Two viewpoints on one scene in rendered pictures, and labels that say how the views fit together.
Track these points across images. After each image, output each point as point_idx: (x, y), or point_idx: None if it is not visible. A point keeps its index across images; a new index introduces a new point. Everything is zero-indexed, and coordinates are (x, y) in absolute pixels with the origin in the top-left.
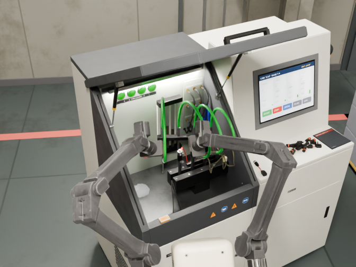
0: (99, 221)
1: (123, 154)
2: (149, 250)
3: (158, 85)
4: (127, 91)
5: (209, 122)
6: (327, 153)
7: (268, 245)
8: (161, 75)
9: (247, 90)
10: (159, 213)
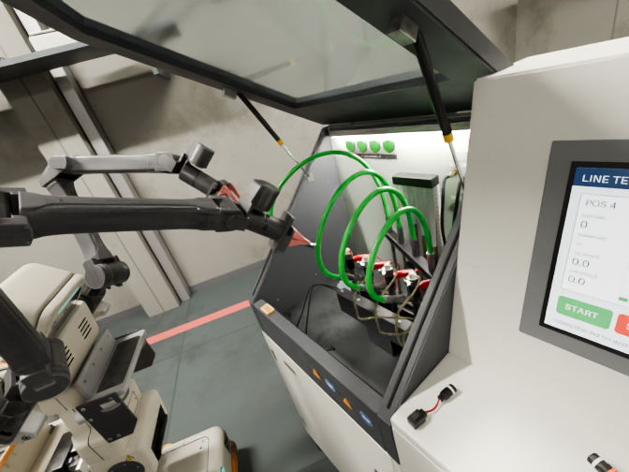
0: (52, 193)
1: (126, 157)
2: (87, 265)
3: (398, 143)
4: (357, 140)
5: (259, 187)
6: None
7: None
8: (398, 125)
9: (513, 200)
10: (316, 317)
